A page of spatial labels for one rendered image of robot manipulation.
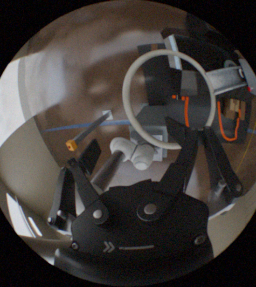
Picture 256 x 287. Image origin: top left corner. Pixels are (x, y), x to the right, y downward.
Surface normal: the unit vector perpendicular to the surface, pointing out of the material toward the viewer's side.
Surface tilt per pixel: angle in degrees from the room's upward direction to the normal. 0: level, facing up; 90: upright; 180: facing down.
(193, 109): 0
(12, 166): 90
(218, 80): 2
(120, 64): 0
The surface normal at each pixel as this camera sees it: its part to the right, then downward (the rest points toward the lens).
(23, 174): 0.93, 0.04
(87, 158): 0.95, -0.28
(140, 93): -0.33, 0.57
